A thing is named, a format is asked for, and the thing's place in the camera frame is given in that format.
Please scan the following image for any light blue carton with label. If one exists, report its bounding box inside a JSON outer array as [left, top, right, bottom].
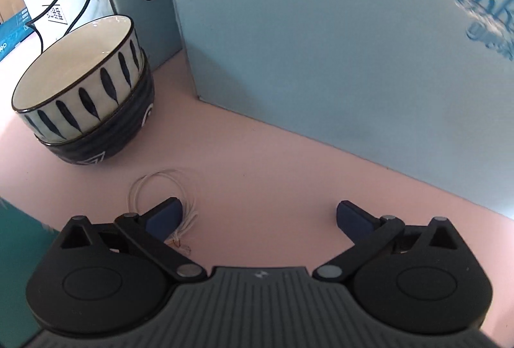
[[8, 0, 185, 70]]

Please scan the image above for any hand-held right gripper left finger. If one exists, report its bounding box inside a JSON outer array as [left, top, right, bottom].
[[59, 196, 207, 284]]

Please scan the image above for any white wire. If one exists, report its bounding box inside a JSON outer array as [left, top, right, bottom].
[[128, 169, 199, 252]]

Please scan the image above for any large light blue carton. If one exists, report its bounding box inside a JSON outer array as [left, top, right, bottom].
[[163, 0, 514, 220]]

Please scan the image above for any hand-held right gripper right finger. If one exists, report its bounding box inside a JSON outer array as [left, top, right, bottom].
[[312, 199, 462, 284]]

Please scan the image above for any dark blue ceramic bowl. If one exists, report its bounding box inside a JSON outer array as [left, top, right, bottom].
[[34, 59, 155, 166]]

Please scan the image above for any teal cardboard box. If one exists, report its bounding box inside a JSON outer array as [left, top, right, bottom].
[[0, 197, 61, 348]]

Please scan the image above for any pink desktop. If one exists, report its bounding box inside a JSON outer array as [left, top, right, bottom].
[[0, 47, 514, 348]]

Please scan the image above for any white blue-striped ceramic bowl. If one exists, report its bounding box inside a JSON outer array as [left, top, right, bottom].
[[11, 15, 145, 144]]

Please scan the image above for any blue paper ream package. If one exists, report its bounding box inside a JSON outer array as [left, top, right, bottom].
[[0, 9, 33, 64]]

